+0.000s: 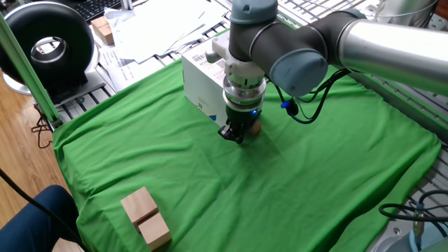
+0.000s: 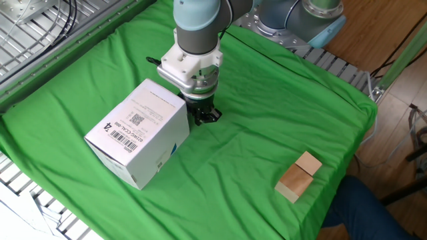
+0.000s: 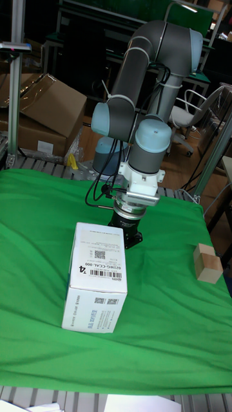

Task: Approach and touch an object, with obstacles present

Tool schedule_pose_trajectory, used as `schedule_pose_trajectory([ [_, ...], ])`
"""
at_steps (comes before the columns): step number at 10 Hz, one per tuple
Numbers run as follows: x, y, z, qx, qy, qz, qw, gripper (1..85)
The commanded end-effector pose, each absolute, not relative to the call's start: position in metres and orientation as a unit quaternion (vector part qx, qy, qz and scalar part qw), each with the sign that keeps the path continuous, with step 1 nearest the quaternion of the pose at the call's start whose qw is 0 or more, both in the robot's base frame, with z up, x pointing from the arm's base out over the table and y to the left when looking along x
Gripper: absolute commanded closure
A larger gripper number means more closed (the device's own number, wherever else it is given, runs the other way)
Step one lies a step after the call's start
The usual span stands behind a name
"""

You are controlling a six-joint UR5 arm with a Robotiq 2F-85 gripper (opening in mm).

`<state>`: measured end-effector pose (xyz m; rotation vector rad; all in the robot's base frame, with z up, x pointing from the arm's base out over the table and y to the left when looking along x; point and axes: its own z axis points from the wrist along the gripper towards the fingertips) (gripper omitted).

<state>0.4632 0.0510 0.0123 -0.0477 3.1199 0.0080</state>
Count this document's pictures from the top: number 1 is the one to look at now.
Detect black ring-shaped device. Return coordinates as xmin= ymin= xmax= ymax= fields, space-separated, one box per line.
xmin=0 ymin=1 xmax=95 ymax=95

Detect black cable bundle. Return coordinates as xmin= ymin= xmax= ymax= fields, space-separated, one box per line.
xmin=378 ymin=190 xmax=448 ymax=223

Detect small wooden cube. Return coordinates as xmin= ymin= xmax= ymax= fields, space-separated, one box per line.
xmin=248 ymin=118 xmax=263 ymax=137

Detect black keyboard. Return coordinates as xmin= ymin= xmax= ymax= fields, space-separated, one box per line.
xmin=66 ymin=0 xmax=123 ymax=22

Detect green aluminium post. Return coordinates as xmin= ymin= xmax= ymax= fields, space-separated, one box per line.
xmin=0 ymin=13 xmax=62 ymax=123

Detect person's leg in blue jeans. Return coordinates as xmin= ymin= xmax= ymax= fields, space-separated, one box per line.
xmin=0 ymin=185 xmax=81 ymax=252

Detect white paper pile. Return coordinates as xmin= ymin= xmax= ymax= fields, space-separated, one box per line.
xmin=104 ymin=0 xmax=230 ymax=64

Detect pale wooden block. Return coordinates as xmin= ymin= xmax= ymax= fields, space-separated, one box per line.
xmin=138 ymin=212 xmax=173 ymax=252

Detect tan wooden block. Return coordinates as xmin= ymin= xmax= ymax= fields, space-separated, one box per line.
xmin=120 ymin=186 xmax=160 ymax=228

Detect white cardboard box with barcode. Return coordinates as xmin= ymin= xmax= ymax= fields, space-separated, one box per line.
xmin=181 ymin=43 xmax=267 ymax=129

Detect small wooden block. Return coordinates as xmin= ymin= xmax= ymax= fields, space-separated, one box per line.
xmin=90 ymin=15 xmax=110 ymax=30
xmin=97 ymin=24 xmax=116 ymax=46

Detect printed white paper sheet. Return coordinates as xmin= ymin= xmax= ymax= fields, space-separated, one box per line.
xmin=99 ymin=47 xmax=165 ymax=92

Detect green cloth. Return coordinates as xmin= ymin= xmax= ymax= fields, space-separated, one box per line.
xmin=52 ymin=15 xmax=442 ymax=252

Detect thin black floor wires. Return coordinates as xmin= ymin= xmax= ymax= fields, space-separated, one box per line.
xmin=30 ymin=104 xmax=54 ymax=150

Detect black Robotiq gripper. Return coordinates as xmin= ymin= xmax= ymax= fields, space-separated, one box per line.
xmin=217 ymin=104 xmax=263 ymax=145

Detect white round stand base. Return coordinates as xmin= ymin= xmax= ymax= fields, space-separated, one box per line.
xmin=2 ymin=68 xmax=108 ymax=106

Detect thick black cable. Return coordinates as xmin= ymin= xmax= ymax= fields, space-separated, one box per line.
xmin=0 ymin=167 xmax=87 ymax=252

